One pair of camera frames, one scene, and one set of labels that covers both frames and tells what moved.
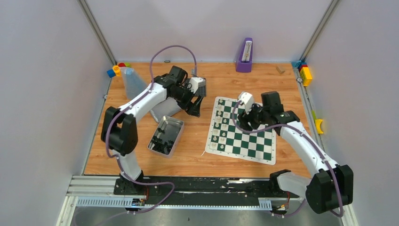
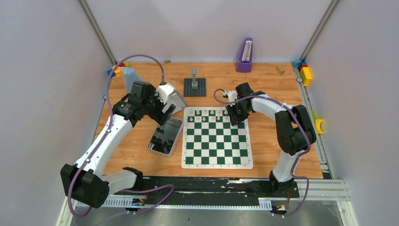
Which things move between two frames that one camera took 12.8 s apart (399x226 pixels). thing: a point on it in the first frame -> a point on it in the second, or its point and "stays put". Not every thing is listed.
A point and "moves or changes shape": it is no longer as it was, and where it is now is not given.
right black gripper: (244, 118) -> (235, 118)
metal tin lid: (167, 108) stays put
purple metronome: (244, 64) stays put
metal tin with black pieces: (165, 138) stays put
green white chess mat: (225, 139) moves or changes shape
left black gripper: (191, 100) -> (163, 113)
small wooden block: (280, 69) stays put
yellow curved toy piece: (318, 122) stays put
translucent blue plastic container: (133, 83) stays put
